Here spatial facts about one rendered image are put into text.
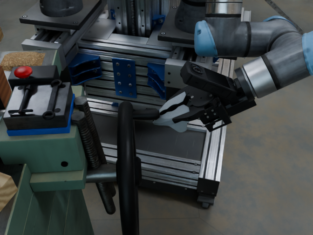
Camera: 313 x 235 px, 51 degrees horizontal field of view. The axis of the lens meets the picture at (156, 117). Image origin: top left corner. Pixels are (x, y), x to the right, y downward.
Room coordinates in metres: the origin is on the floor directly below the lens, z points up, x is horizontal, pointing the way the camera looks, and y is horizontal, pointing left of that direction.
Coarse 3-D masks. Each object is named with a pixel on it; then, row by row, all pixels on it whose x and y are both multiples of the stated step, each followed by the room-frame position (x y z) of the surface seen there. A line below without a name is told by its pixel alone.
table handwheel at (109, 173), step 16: (128, 112) 0.43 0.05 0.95; (128, 128) 0.39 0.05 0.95; (128, 144) 0.36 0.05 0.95; (128, 160) 0.33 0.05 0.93; (96, 176) 0.39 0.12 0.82; (112, 176) 0.39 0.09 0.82; (128, 176) 0.31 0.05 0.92; (128, 192) 0.29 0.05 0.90; (128, 208) 0.28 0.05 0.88; (128, 224) 0.27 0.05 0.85
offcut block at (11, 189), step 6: (0, 174) 0.30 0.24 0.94; (6, 174) 0.30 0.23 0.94; (0, 180) 0.29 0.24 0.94; (6, 180) 0.29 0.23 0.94; (12, 180) 0.30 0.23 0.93; (0, 186) 0.28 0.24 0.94; (6, 186) 0.29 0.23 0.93; (12, 186) 0.30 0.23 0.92; (0, 192) 0.28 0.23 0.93; (6, 192) 0.28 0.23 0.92; (12, 192) 0.29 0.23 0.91; (0, 198) 0.27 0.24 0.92; (6, 198) 0.28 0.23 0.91; (0, 204) 0.27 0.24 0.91; (6, 204) 0.27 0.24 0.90; (0, 210) 0.26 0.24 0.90
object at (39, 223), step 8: (48, 192) 0.39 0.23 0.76; (40, 200) 0.35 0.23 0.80; (48, 200) 0.38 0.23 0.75; (40, 208) 0.33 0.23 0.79; (48, 208) 0.36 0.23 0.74; (40, 216) 0.32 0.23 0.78; (48, 216) 0.35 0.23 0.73; (40, 224) 0.31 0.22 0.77; (48, 224) 0.34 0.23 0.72; (32, 232) 0.28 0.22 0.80; (40, 232) 0.30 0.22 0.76
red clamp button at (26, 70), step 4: (20, 68) 0.46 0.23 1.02; (24, 68) 0.46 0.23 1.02; (28, 68) 0.47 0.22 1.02; (16, 72) 0.45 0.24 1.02; (20, 72) 0.45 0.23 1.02; (24, 72) 0.45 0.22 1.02; (28, 72) 0.45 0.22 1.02; (32, 72) 0.46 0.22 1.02; (16, 76) 0.45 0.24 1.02; (20, 76) 0.45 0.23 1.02; (24, 76) 0.45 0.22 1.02
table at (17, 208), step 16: (48, 64) 0.66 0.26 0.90; (0, 160) 0.36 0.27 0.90; (16, 176) 0.33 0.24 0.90; (32, 176) 0.35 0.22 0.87; (48, 176) 0.35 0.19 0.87; (64, 176) 0.35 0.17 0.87; (80, 176) 0.35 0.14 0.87; (16, 192) 0.30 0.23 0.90; (32, 192) 0.33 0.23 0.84; (16, 208) 0.27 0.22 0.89; (0, 224) 0.24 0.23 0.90; (16, 224) 0.25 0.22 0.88
